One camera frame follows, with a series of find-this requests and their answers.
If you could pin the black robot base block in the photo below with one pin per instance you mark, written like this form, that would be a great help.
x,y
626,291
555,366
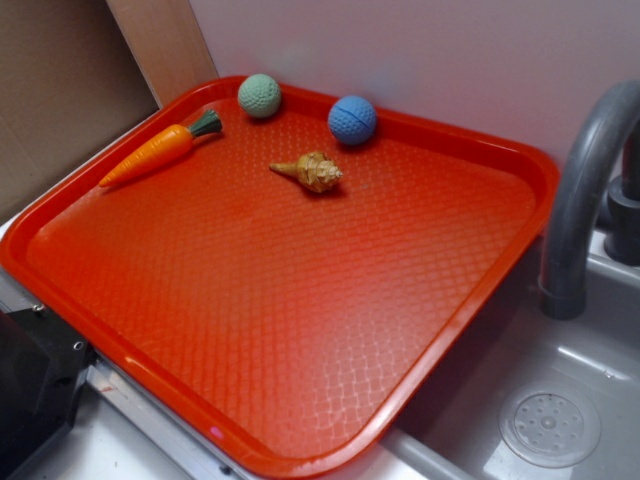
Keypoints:
x,y
44,365

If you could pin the round sink drain strainer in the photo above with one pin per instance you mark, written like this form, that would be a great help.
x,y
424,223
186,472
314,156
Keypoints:
x,y
549,425

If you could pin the grey sink basin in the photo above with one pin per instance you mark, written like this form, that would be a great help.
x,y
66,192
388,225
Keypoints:
x,y
450,429

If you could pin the red plastic tray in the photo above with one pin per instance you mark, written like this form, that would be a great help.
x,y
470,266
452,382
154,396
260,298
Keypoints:
x,y
288,327

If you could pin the green dimpled ball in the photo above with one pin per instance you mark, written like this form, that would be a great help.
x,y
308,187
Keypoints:
x,y
259,96

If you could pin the tan spiral seashell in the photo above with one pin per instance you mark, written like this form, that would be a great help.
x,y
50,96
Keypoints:
x,y
315,171

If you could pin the brown cardboard panel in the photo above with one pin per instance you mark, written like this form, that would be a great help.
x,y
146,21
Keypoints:
x,y
69,87

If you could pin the grey curved faucet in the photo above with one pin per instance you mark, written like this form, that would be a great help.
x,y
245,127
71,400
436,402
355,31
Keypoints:
x,y
607,146

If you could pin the blue dimpled ball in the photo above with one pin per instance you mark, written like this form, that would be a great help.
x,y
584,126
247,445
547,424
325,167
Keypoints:
x,y
352,120

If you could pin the dark grey faucet handle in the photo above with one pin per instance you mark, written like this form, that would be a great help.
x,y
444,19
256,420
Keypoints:
x,y
622,242

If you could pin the light wooden board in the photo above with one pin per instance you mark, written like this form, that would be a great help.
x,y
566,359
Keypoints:
x,y
167,44

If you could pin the orange toy carrot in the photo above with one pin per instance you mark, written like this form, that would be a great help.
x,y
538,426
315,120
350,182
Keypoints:
x,y
170,144

